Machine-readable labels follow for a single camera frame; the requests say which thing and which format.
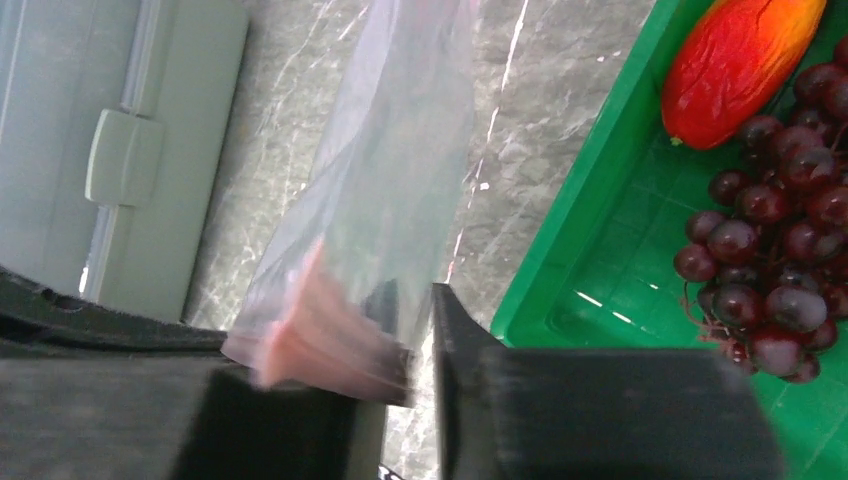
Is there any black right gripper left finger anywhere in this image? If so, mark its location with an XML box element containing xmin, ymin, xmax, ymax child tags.
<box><xmin>1</xmin><ymin>270</ymin><xmax>391</xmax><ymax>479</ymax></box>

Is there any clear plastic storage box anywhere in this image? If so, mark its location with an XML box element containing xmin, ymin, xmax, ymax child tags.
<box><xmin>1</xmin><ymin>0</ymin><xmax>249</xmax><ymax>322</ymax></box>

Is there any green plastic tray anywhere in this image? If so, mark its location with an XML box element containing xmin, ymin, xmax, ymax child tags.
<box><xmin>490</xmin><ymin>1</ymin><xmax>847</xmax><ymax>479</ymax></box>

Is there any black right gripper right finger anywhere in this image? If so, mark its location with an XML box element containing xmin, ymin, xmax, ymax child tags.
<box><xmin>432</xmin><ymin>284</ymin><xmax>787</xmax><ymax>479</ymax></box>

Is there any clear zip top bag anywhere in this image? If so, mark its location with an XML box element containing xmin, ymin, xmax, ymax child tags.
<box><xmin>222</xmin><ymin>1</ymin><xmax>476</xmax><ymax>405</ymax></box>

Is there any red orange mango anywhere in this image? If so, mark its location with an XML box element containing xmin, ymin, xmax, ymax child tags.
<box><xmin>661</xmin><ymin>0</ymin><xmax>826</xmax><ymax>150</ymax></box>

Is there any dark red grape bunch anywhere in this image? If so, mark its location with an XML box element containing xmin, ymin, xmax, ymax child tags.
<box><xmin>673</xmin><ymin>40</ymin><xmax>847</xmax><ymax>384</ymax></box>

